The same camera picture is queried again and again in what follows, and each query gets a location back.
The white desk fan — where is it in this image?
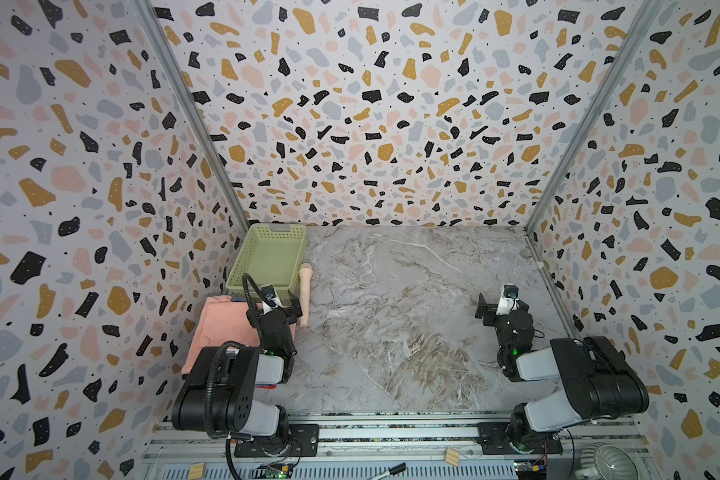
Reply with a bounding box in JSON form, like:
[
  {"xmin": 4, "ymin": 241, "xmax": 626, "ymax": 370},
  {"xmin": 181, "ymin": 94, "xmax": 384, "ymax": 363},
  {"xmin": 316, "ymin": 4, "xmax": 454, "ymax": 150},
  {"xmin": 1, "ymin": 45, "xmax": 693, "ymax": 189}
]
[{"xmin": 574, "ymin": 444, "xmax": 639, "ymax": 480}]

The right wooden block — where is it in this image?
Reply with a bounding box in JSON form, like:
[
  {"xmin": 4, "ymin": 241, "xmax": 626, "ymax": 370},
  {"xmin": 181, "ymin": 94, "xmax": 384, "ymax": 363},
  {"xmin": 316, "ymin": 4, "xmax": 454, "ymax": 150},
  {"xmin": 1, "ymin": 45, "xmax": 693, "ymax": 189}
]
[{"xmin": 444, "ymin": 448, "xmax": 461, "ymax": 467}]

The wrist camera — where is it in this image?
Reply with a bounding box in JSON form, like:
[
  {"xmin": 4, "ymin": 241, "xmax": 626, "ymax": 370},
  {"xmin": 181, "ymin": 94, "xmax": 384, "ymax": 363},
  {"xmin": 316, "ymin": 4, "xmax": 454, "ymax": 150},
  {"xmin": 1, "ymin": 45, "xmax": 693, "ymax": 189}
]
[
  {"xmin": 496, "ymin": 284, "xmax": 519, "ymax": 316},
  {"xmin": 259, "ymin": 284, "xmax": 282, "ymax": 314}
]

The pink graphic t-shirt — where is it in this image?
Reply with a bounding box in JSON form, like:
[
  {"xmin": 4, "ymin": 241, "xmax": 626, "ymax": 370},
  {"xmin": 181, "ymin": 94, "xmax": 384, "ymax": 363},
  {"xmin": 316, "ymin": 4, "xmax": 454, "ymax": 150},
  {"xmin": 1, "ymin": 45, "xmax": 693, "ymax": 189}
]
[{"xmin": 181, "ymin": 295, "xmax": 296, "ymax": 385}]

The left wooden block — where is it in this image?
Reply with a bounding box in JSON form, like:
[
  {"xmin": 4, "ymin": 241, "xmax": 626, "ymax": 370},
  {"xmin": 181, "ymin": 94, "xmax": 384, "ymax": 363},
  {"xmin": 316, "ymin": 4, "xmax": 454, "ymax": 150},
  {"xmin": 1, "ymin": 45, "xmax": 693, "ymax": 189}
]
[{"xmin": 187, "ymin": 462, "xmax": 206, "ymax": 480}]

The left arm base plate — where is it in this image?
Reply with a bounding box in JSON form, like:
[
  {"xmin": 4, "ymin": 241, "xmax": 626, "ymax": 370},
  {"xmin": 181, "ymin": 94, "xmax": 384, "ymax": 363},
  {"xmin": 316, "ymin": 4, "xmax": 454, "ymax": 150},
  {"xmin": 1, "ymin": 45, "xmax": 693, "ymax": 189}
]
[{"xmin": 233, "ymin": 423, "xmax": 320, "ymax": 459}]

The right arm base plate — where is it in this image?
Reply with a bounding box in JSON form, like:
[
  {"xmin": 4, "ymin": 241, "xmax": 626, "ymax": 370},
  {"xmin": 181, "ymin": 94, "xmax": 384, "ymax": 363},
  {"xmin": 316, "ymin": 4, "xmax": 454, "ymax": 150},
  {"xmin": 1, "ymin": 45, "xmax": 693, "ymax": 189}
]
[{"xmin": 477, "ymin": 422, "xmax": 563, "ymax": 455}]

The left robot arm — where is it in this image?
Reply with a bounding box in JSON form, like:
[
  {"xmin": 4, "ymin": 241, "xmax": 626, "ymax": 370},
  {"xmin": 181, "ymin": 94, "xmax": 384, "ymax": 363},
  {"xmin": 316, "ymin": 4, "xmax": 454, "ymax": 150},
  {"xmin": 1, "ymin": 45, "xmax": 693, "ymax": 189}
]
[{"xmin": 171, "ymin": 294, "xmax": 302, "ymax": 456}]

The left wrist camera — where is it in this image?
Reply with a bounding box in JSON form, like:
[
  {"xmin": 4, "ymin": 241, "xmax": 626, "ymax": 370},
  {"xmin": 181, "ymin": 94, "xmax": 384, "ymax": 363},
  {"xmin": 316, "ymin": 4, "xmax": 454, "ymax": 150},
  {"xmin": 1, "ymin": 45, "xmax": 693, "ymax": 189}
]
[{"xmin": 259, "ymin": 284, "xmax": 282, "ymax": 314}]

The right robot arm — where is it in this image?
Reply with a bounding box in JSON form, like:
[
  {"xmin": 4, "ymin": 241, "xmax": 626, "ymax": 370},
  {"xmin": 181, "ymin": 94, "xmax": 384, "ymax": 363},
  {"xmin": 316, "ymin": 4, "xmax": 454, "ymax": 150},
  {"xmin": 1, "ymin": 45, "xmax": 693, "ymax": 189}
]
[{"xmin": 475, "ymin": 284, "xmax": 649, "ymax": 455}]

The green plastic basket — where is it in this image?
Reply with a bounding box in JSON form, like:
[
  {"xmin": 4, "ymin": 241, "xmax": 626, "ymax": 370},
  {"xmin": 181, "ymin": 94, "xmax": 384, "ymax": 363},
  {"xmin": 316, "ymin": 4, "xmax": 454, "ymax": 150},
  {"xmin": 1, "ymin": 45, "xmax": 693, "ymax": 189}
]
[{"xmin": 226, "ymin": 223, "xmax": 307, "ymax": 298}]

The right circuit board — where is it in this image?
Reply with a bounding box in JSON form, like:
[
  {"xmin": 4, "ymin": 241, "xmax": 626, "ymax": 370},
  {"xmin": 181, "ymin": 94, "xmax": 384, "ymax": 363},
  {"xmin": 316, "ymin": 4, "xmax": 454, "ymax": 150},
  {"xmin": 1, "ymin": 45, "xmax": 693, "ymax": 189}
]
[{"xmin": 514, "ymin": 461, "xmax": 547, "ymax": 480}]

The green circuit board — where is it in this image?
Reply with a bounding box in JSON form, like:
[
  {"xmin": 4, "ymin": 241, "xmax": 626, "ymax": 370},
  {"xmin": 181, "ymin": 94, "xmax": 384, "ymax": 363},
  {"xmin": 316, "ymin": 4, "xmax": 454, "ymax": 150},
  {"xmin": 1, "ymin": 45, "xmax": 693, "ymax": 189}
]
[{"xmin": 251, "ymin": 463, "xmax": 294, "ymax": 480}]

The wooden block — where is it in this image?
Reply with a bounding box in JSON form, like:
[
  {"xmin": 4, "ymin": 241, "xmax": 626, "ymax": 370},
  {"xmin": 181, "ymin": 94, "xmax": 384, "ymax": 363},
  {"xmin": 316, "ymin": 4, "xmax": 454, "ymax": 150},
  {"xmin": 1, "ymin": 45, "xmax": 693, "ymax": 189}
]
[
  {"xmin": 444, "ymin": 448, "xmax": 461, "ymax": 467},
  {"xmin": 187, "ymin": 462, "xmax": 206, "ymax": 480}
]

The aluminium rail frame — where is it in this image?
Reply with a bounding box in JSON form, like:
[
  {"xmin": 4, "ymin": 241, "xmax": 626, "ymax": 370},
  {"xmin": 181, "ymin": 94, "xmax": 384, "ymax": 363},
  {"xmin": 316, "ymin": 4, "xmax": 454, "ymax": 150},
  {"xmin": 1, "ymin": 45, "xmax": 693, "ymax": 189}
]
[{"xmin": 140, "ymin": 383, "xmax": 655, "ymax": 480}]

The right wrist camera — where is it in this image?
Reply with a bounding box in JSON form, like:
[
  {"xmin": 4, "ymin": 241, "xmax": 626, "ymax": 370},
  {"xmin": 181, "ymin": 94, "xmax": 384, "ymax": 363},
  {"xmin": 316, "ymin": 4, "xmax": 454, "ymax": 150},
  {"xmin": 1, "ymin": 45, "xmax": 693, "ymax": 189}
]
[{"xmin": 496, "ymin": 284, "xmax": 519, "ymax": 316}]

